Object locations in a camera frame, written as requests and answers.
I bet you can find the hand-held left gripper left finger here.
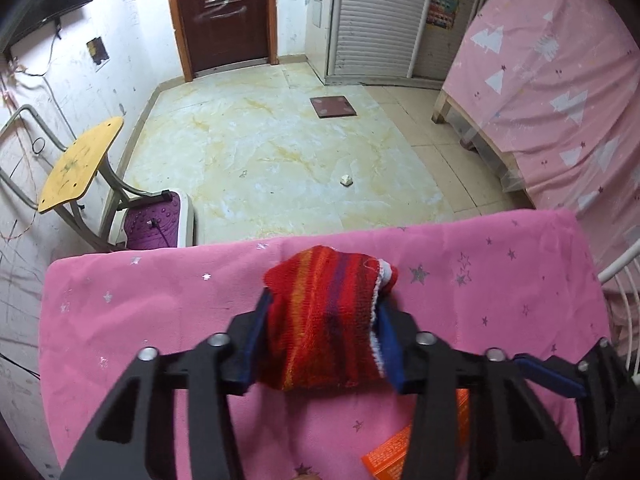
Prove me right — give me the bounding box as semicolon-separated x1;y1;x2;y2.
60;287;275;480

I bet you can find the white metal chair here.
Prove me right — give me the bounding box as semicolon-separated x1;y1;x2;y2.
597;250;640;376

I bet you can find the brown floor scale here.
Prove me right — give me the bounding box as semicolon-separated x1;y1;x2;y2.
310;96;357;120

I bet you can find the white louvered cabinet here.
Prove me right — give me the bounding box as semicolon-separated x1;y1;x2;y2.
325;0;441;86

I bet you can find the pink tree-print bed sheet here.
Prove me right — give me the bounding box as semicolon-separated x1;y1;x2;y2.
442;0;640;271

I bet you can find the yellow wooden chair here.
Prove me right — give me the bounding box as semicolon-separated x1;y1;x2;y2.
0;105;171;253

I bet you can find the wooden bed frame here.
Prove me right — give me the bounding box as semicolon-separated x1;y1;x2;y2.
431;87;536;211

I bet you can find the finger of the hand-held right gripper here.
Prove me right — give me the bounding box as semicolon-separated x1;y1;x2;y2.
575;339;632;462
514;354;587;402

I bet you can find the purple foot massager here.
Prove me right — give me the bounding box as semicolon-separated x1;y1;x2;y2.
107;189;196;251

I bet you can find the wall outlet box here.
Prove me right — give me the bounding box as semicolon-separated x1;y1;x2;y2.
86;36;110;66

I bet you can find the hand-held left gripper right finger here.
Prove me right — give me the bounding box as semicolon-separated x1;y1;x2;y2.
372;300;583;480

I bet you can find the orange cardboard box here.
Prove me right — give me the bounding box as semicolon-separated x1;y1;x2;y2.
361;389;472;480

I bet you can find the pink star tablecloth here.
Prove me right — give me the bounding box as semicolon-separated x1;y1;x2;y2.
39;208;613;480

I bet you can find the red striped knitted cloth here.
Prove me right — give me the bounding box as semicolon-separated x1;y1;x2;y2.
261;244;400;392

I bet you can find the thin wall cable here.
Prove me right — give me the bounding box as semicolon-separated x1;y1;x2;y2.
10;20;68;153

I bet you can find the brown door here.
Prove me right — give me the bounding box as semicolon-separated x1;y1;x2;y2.
165;0;279;82

